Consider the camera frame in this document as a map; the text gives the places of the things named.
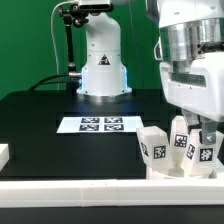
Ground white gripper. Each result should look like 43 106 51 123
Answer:
160 57 224 145

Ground white round stool seat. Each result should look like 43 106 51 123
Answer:
146 166 217 180

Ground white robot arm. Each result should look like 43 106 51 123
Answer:
77 0 224 145

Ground white marker sheet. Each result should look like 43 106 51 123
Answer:
57 116 143 134

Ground white U-shaped wall fence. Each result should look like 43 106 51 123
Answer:
0 143 224 208

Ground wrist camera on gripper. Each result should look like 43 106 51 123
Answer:
154 38 163 61

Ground camera on mount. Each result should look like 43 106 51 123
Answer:
78 0 113 12

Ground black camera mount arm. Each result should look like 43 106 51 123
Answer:
59 4 88 75

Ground black cables on table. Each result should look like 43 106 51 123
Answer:
27 73 81 92

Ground white cable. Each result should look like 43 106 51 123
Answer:
50 0 78 91

